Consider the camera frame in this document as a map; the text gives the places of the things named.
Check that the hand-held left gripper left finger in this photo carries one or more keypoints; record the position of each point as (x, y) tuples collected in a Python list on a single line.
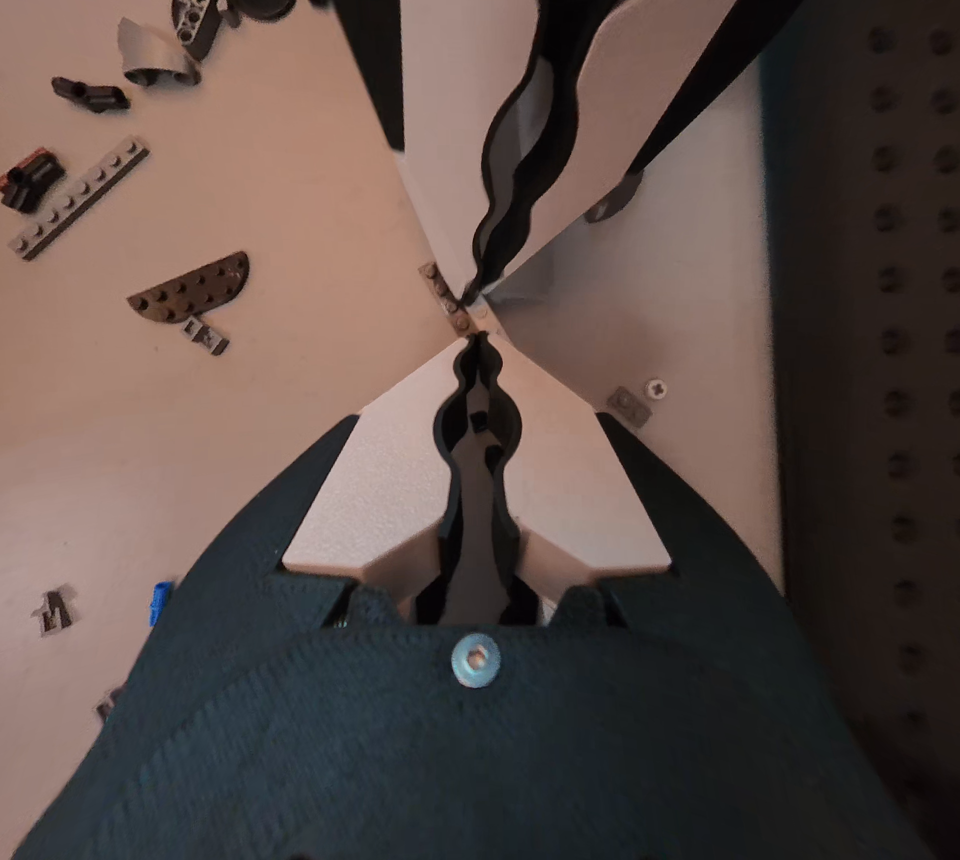
[(367, 500)]

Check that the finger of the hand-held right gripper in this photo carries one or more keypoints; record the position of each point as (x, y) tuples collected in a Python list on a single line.
[(450, 50), (645, 65)]

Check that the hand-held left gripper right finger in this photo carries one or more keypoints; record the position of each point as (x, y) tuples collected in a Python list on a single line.
[(585, 500)]

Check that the black long lego plate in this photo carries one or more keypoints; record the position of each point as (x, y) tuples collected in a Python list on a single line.
[(448, 301)]

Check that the small light grey lego plate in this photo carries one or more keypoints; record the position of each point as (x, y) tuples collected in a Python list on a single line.
[(481, 311)]

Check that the dark half-round lego plate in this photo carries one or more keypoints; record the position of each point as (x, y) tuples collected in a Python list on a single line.
[(195, 290)]

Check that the long grey lego plate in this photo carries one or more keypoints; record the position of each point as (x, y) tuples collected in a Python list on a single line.
[(75, 200)]

